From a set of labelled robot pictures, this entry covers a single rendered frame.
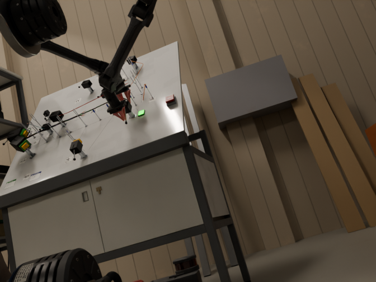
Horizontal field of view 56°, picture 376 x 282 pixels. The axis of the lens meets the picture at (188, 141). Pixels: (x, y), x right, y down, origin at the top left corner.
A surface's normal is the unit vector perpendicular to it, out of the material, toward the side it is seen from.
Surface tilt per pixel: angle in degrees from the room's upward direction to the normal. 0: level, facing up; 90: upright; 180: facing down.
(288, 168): 90
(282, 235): 90
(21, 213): 90
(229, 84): 90
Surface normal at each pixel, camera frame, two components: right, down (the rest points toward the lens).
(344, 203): -0.22, -0.40
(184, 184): -0.28, -0.17
